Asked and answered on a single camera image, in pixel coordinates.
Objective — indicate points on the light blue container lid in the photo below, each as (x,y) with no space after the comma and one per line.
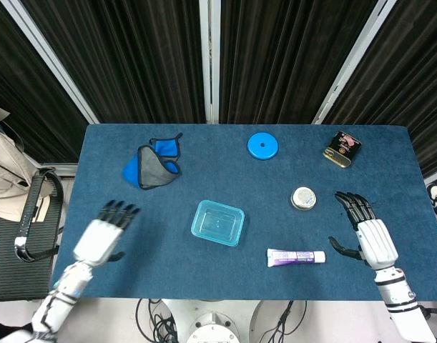
(218,222)

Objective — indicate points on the blue round disc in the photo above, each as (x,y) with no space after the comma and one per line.
(262,146)

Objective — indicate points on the white slanted frame post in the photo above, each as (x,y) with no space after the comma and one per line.
(50,57)
(354,60)

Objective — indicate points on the small round silver tin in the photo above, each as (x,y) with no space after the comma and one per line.
(303,197)

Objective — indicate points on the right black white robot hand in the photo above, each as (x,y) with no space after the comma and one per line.
(375,243)

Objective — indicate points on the black gold rectangular tin can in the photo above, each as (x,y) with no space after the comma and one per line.
(342,150)

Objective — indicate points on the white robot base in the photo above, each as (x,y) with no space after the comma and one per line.
(214,321)

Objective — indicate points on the white upright frame post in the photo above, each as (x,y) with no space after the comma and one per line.
(210,60)

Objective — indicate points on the blue grey folded cloth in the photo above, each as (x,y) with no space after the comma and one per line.
(153,171)

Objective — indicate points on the purple white toothpaste tube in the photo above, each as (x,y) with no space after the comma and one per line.
(293,257)

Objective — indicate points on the black pleated curtain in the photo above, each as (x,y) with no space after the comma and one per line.
(411,78)
(282,57)
(18,100)
(132,57)

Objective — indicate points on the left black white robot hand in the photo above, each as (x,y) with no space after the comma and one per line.
(98,239)

